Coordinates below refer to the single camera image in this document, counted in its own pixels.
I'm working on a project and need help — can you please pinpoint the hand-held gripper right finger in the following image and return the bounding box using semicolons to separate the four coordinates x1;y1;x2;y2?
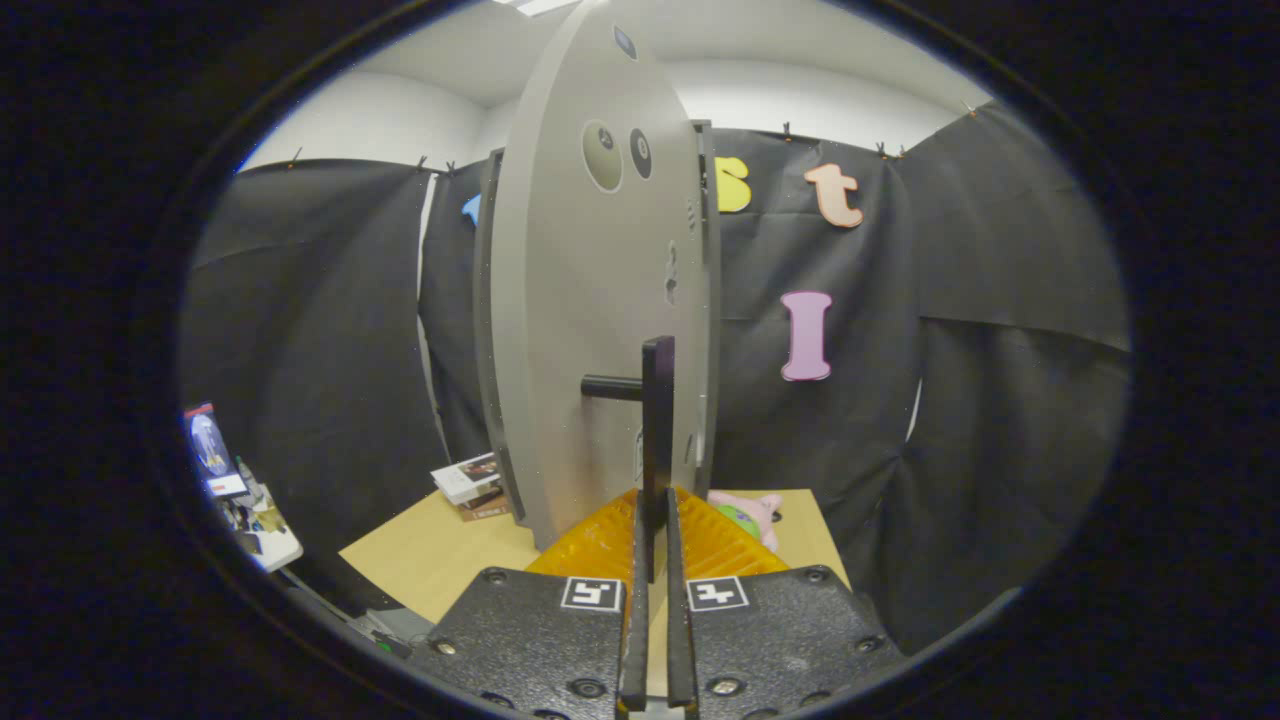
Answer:
665;488;906;720

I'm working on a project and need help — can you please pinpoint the stack of books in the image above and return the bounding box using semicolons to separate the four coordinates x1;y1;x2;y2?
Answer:
430;452;511;523

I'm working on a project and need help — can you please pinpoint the blue picture card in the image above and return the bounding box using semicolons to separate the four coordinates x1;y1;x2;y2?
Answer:
185;403;249;499

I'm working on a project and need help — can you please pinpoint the cluttered white side table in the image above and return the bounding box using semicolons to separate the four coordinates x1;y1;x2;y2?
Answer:
215;460;304;573

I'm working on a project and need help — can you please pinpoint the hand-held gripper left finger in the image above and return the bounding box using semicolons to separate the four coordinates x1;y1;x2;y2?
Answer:
408;488;653;720

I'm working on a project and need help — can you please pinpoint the pink and green plush toy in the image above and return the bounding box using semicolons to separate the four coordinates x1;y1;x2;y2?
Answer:
708;490;783;553

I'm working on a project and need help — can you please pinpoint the black backdrop cloth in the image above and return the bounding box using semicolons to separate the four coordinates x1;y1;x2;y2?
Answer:
180;100;1133;656

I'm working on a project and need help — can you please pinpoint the grey shoe cabinet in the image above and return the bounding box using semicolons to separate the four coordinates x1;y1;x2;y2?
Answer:
472;120;721;501

